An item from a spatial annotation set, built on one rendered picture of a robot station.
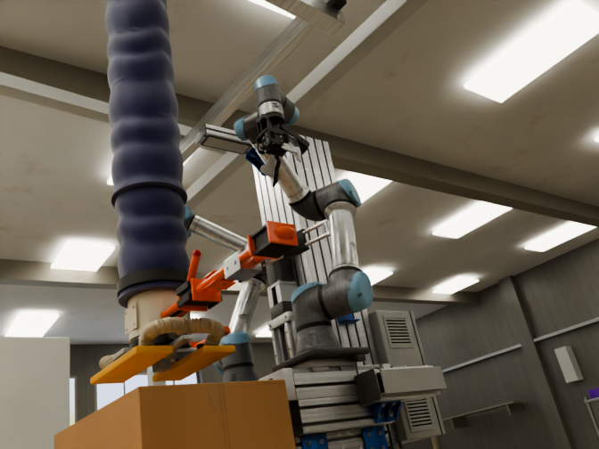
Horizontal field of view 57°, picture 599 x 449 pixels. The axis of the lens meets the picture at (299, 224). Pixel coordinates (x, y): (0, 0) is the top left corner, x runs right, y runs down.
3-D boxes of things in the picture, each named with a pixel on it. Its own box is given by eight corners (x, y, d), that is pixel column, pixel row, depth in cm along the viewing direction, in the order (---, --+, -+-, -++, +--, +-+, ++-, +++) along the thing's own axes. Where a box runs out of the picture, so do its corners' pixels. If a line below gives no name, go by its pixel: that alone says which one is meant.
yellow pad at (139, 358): (89, 385, 161) (89, 367, 163) (123, 383, 167) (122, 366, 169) (136, 353, 138) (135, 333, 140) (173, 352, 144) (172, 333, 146)
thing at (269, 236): (249, 257, 122) (246, 236, 124) (276, 259, 126) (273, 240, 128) (270, 240, 116) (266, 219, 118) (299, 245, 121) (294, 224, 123)
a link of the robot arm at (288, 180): (304, 217, 218) (235, 115, 195) (328, 208, 214) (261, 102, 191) (300, 235, 209) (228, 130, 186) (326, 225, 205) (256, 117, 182)
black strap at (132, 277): (105, 305, 168) (105, 292, 170) (176, 307, 182) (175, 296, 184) (135, 277, 153) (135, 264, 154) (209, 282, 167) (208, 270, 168)
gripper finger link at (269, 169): (255, 183, 171) (260, 153, 170) (271, 186, 174) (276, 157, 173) (260, 184, 168) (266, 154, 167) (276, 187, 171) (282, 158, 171)
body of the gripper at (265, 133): (258, 155, 168) (252, 123, 173) (281, 160, 173) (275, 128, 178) (271, 142, 162) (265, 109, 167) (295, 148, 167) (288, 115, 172)
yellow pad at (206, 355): (151, 382, 172) (151, 365, 174) (181, 380, 178) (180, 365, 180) (204, 352, 149) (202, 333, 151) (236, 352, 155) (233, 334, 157)
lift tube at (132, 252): (106, 308, 167) (98, 44, 210) (172, 312, 181) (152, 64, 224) (138, 282, 152) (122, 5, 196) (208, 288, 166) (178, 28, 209)
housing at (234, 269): (223, 280, 131) (221, 262, 133) (248, 281, 135) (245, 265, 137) (239, 268, 126) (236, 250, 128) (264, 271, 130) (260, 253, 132)
